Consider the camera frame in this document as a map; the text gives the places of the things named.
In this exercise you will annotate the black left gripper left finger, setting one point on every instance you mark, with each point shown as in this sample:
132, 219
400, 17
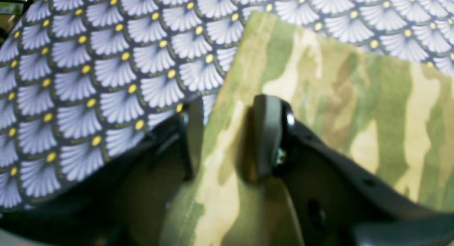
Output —
125, 202

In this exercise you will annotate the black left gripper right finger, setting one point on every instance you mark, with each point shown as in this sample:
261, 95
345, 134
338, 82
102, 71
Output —
336, 201

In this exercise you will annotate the camouflage T-shirt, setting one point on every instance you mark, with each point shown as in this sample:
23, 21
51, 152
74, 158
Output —
393, 117

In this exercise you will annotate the purple fan-pattern tablecloth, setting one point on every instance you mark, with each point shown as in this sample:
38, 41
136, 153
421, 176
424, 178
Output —
83, 80

